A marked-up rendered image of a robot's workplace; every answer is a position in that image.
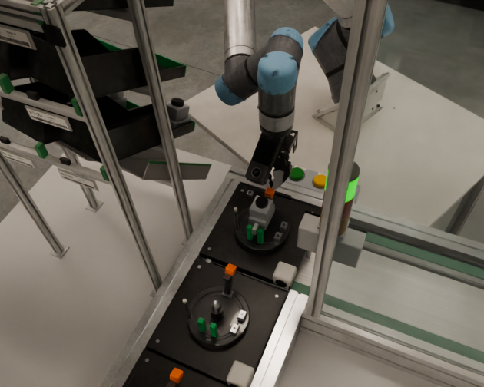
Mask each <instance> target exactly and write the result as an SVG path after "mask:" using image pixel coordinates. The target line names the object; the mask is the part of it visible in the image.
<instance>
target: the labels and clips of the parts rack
mask: <svg viewBox="0 0 484 387"><path fill-rule="evenodd" d="M43 1H44V0H34V1H33V2H31V5H35V6H38V5H40V4H41V5H44V6H45V4H43V3H42V2H43ZM52 1H53V2H54V3H56V2H60V3H61V6H62V9H63V12H64V13H65V16H66V15H68V14H69V13H70V12H71V11H73V10H74V9H75V8H76V7H77V6H79V5H80V4H81V3H82V2H83V1H84V0H52ZM37 21H38V24H39V25H41V27H42V30H43V32H44V33H45V37H46V39H47V41H48V43H49V44H51V45H56V46H59V47H63V48H65V47H66V46H67V44H66V42H65V39H64V36H63V34H62V32H61V29H60V28H59V27H56V26H53V25H47V24H46V23H45V21H42V20H38V19H37ZM0 41H4V42H7V43H10V44H13V45H19V46H22V47H25V48H30V49H33V50H37V48H36V47H35V43H34V42H33V40H32V37H31V35H30V33H29V31H27V30H24V29H20V28H15V27H12V26H8V25H3V24H0ZM0 86H1V88H2V90H3V92H4V93H5V94H10V93H11V92H12V91H13V90H15V88H14V86H13V84H12V83H11V81H10V79H9V77H8V75H7V74H3V73H2V74H0ZM26 94H27V96H28V98H30V99H32V100H35V101H38V100H39V99H40V97H39V95H38V92H35V91H30V90H27V91H26ZM71 103H72V105H73V107H74V109H75V112H76V114H77V115H78V116H80V117H83V114H82V112H81V109H80V107H79V104H78V101H77V99H76V97H75V96H74V97H73V98H72V99H71ZM25 108H26V110H27V112H28V114H29V116H30V118H31V119H33V120H36V121H40V122H43V123H46V124H50V125H52V126H55V127H59V128H62V129H65V130H67V131H71V132H72V131H73V130H72V128H71V125H70V123H69V121H68V118H67V117H62V116H60V115H57V114H53V113H50V112H47V111H43V110H40V109H37V108H35V107H30V106H28V105H25ZM0 109H2V110H4V108H3V106H2V104H1V102H0ZM0 141H1V142H2V143H4V144H7V145H9V144H10V143H11V141H10V140H9V139H8V138H7V137H3V136H0ZM34 148H35V150H36V152H37V153H38V156H39V157H40V158H42V159H45V158H46V157H47V156H48V151H47V149H46V147H45V146H44V144H43V143H42V142H38V143H37V144H36V145H35V146H34ZM0 152H1V153H2V155H3V157H4V158H7V159H9V160H13V161H15V162H18V163H20V164H24V165H26V166H29V167H32V168H35V169H38V167H37V166H36V164H35V162H34V161H33V159H31V158H30V157H26V156H23V155H20V154H17V153H15V152H12V151H9V150H6V149H3V148H0ZM59 160H60V161H61V163H62V164H66V165H68V166H70V165H71V161H70V159H68V158H66V157H60V158H59ZM57 169H58V172H59V173H60V175H61V177H62V178H63V179H65V180H69V181H71V182H74V183H77V184H80V185H82V186H85V187H88V188H91V189H93V190H97V191H99V189H98V186H97V184H96V182H95V180H92V179H89V178H87V177H83V176H81V175H78V174H74V173H72V172H69V171H66V170H63V169H61V168H57ZM100 172H101V175H102V177H103V179H104V180H106V181H109V179H108V175H107V173H106V171H105V168H104V165H102V166H101V168H100ZM152 181H155V182H158V183H160V184H164V185H167V186H169V187H172V183H171V180H152Z"/></svg>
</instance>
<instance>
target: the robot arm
mask: <svg viewBox="0 0 484 387"><path fill-rule="evenodd" d="M324 1H325V2H326V3H327V4H328V5H329V6H330V7H331V8H332V9H333V10H334V11H335V12H336V13H337V14H338V18H337V17H334V18H332V19H330V20H329V21H328V22H327V23H326V24H324V25H323V26H321V27H320V28H319V29H318V30H316V31H315V32H314V33H313V34H312V35H311V36H310V37H309V39H308V45H309V46H310V49H311V51H312V54H313V55H314V57H315V58H316V60H317V62H318V63H319V65H320V67H321V69H322V70H323V73H324V74H325V76H326V77H327V80H328V83H329V86H330V92H331V94H332V95H331V98H332V100H333V102H334V104H336V103H339V101H340V92H341V87H342V81H343V72H344V67H345V61H346V53H347V47H348V42H349V36H350V27H351V22H352V17H353V8H354V2H355V0H324ZM302 57H303V38H302V36H301V34H300V33H299V32H298V31H296V30H295V29H293V28H288V27H283V28H278V29H277V30H276V31H275V32H274V33H273V34H272V35H271V37H270V38H269V41H268V44H267V45H266V46H264V47H263V48H261V49H260V50H259V51H257V48H256V32H255V15H254V0H224V74H222V75H221V76H220V77H219V78H218V79H217V80H216V81H215V85H214V86H215V91H216V93H217V96H218V97H219V98H220V99H221V100H222V101H223V102H224V103H225V104H227V105H230V106H234V105H236V104H239V103H240V102H242V101H245V100H247V99H248V98H249V97H250V96H252V95H254V94H256V93H257V92H258V105H257V109H259V123H260V130H261V135H260V138H259V141H258V143H257V146H256V148H255V151H254V154H253V156H252V158H251V161H250V164H249V167H248V169H247V172H246V174H245V177H246V178H247V179H248V180H249V181H250V182H253V183H256V184H259V185H265V184H266V185H267V186H268V187H270V188H273V189H275V190H276V189H277V188H279V187H280V186H281V185H282V184H283V183H284V182H285V180H286V179H287V178H288V177H289V176H290V173H291V171H292V165H291V162H290V161H288V160H289V159H290V157H289V153H290V152H291V149H292V148H293V154H294V152H295V150H296V149H297V138H298V131H295V130H292V128H293V123H294V115H295V97H296V87H297V79H298V74H299V70H300V63H301V58H302ZM292 133H295V135H294V136H292V135H290V134H292ZM295 141H296V145H295ZM273 167H274V170H273V176H274V179H273V181H272V180H271V178H272V175H271V173H270V172H271V171H272V168H273Z"/></svg>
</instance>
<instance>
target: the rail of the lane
mask: <svg viewBox="0 0 484 387"><path fill-rule="evenodd" d="M246 172H247V170H245V169H241V168H239V167H235V166H231V167H230V169H229V171H228V172H227V174H226V176H225V177H229V178H231V179H232V180H238V181H240V184H242V185H244V186H247V187H252V188H254V189H257V190H261V191H263V192H265V191H266V189H267V188H268V186H267V185H266V184H265V185H259V184H256V183H253V182H250V181H249V180H248V179H247V178H246V177H245V174H246ZM274 195H276V196H278V197H283V198H286V199H288V200H292V201H295V202H298V203H302V204H305V205H307V206H310V207H315V208H317V209H320V210H321V209H322V203H323V193H319V192H316V191H314V190H309V189H307V188H304V187H299V186H297V185H294V184H289V183H287V182H284V183H283V184H282V185H281V186H280V187H279V188H277V189H276V190H275V193H274Z"/></svg>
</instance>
